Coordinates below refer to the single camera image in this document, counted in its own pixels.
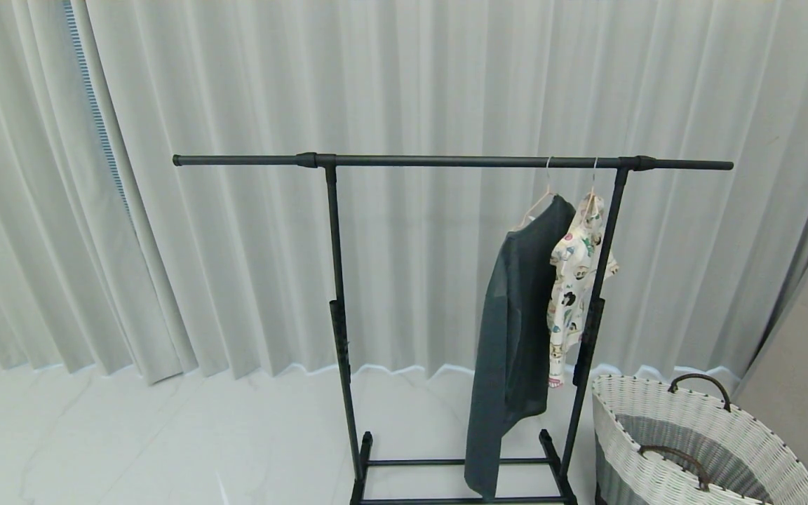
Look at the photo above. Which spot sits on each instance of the dark grey t-shirt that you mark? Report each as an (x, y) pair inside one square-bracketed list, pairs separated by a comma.
[(516, 337)]

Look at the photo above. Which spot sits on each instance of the pink clothes hanger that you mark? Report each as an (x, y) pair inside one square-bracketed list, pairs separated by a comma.
[(593, 179), (539, 203)]

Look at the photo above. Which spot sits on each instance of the cream printed garment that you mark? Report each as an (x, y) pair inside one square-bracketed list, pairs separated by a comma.
[(572, 280)]

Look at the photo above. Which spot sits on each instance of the black clothes rack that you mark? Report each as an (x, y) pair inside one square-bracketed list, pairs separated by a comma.
[(446, 161)]

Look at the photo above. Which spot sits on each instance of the white laundry basket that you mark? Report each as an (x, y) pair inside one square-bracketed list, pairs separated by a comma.
[(656, 421)]

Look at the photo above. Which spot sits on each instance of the white curtain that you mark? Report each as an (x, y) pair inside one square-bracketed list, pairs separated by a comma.
[(411, 77)]

